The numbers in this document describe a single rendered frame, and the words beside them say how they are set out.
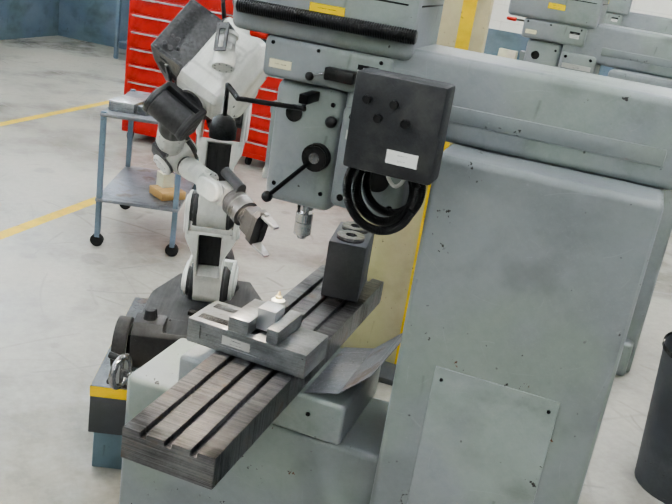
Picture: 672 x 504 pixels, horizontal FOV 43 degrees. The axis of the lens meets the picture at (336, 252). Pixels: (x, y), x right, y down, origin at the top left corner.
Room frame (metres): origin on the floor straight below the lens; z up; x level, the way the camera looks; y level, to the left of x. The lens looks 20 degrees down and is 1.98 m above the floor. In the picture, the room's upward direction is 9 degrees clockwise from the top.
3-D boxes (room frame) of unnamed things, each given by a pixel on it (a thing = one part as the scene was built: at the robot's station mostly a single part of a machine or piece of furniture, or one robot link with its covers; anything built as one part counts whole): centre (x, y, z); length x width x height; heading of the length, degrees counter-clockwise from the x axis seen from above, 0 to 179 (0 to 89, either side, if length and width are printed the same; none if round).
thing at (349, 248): (2.65, -0.04, 1.00); 0.22 x 0.12 x 0.20; 173
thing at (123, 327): (2.78, 0.71, 0.50); 0.20 x 0.05 x 0.20; 4
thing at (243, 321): (2.11, 0.20, 0.99); 0.15 x 0.06 x 0.04; 161
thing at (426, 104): (1.83, -0.09, 1.62); 0.20 x 0.09 x 0.21; 73
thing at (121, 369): (2.38, 0.58, 0.60); 0.16 x 0.12 x 0.12; 73
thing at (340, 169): (2.18, -0.09, 1.47); 0.24 x 0.19 x 0.26; 163
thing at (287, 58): (2.22, 0.06, 1.68); 0.34 x 0.24 x 0.10; 73
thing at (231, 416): (2.19, 0.11, 0.86); 1.24 x 0.23 x 0.08; 163
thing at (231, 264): (3.07, 0.46, 0.68); 0.21 x 0.20 x 0.13; 4
